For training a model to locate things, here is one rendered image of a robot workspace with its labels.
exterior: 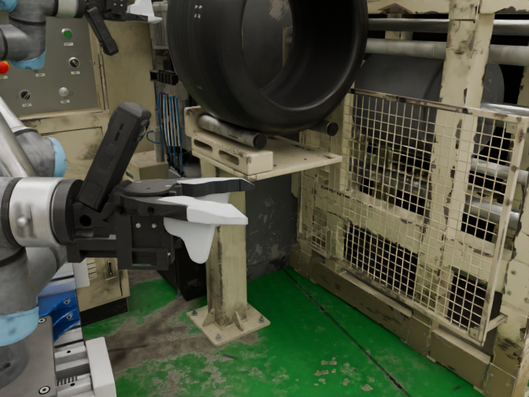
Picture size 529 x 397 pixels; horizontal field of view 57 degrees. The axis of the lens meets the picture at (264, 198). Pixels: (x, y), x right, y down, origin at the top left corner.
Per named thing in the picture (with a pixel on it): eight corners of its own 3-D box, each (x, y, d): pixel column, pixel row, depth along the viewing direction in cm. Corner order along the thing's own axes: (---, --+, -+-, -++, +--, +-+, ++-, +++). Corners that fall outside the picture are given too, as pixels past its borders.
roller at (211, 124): (209, 125, 167) (198, 129, 165) (207, 113, 165) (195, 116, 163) (268, 146, 140) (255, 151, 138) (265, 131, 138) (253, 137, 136)
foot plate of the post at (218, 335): (186, 315, 213) (185, 307, 212) (238, 296, 227) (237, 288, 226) (216, 347, 192) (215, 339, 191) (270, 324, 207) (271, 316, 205)
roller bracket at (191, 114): (185, 135, 165) (183, 107, 162) (279, 122, 186) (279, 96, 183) (189, 138, 163) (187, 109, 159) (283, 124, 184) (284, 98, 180)
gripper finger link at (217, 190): (242, 219, 62) (175, 231, 57) (242, 173, 60) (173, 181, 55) (255, 224, 59) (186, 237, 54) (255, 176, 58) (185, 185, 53)
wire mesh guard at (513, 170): (296, 240, 215) (300, 79, 190) (299, 239, 215) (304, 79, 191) (481, 347, 146) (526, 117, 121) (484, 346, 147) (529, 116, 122)
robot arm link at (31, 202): (41, 171, 55) (1, 185, 47) (81, 171, 55) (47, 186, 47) (47, 235, 56) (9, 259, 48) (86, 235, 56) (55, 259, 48)
